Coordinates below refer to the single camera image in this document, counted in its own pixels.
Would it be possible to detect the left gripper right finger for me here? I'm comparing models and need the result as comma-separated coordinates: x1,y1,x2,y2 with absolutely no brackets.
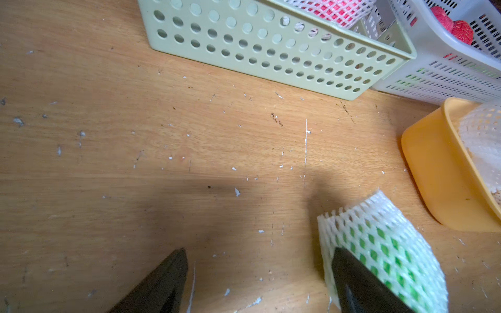
331,248,412,313

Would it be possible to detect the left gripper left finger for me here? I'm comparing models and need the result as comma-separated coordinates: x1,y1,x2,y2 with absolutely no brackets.
110,248,188,313

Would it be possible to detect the green apple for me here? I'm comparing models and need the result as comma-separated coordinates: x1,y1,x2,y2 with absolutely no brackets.
317,190,448,312

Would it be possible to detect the red apple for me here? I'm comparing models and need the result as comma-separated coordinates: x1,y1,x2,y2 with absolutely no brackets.
451,20,474,46

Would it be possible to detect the yellow plastic tray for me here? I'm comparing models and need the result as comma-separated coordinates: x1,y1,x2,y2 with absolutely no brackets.
401,98,500,232

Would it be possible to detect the white plastic basket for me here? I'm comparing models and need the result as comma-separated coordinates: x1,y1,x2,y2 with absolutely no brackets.
373,1,500,105

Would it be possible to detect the green plastic basket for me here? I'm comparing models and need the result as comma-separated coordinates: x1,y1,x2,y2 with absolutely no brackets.
138,0,417,100

